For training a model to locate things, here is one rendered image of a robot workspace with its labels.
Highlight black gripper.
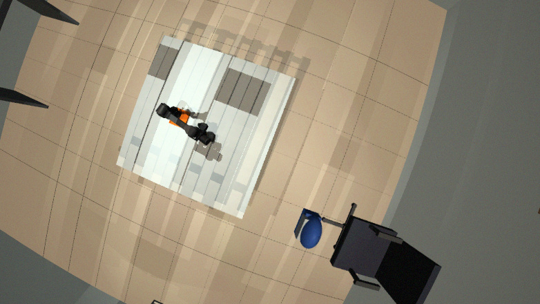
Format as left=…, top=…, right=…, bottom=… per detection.
left=203, top=131, right=215, bottom=142

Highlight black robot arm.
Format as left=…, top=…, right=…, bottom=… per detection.
left=155, top=103, right=211, bottom=145

